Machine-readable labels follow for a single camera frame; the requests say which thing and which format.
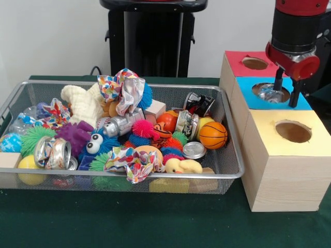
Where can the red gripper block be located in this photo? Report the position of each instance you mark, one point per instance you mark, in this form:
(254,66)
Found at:
(297,68)

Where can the orange toy basketball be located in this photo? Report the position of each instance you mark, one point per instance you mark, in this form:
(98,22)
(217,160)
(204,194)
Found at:
(213,135)

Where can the cream waffle cloth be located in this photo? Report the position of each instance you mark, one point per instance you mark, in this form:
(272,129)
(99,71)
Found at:
(82,103)

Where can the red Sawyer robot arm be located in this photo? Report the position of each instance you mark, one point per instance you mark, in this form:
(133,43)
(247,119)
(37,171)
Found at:
(297,25)

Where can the wooden box with three holes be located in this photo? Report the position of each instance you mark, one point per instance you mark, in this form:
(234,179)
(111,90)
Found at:
(289,180)

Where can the black upright panel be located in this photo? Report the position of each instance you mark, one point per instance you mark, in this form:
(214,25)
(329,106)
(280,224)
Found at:
(326,77)

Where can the dark green side tablecloth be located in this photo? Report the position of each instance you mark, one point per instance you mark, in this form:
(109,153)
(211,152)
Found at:
(323,103)

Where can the blue spiky rubber ball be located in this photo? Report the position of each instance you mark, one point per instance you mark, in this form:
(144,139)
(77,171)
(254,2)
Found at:
(146,95)

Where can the silver toy robot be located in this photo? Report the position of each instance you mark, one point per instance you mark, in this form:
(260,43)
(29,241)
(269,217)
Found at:
(116,126)

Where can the purple knobby rubber ball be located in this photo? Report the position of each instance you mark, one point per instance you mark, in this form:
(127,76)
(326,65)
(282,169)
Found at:
(75,135)

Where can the crushed silver drink can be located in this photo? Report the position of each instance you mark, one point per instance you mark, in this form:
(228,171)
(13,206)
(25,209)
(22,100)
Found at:
(53,153)

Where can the green spiky rubber ball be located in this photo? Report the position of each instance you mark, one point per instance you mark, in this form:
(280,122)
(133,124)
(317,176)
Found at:
(33,139)

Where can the yellow ball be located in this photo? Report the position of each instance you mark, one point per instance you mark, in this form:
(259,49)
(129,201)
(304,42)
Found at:
(26,162)

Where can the blue globe ball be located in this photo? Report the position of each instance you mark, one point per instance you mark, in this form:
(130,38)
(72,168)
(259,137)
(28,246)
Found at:
(10,142)

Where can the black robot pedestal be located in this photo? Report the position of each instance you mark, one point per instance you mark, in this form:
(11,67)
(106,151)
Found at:
(155,38)

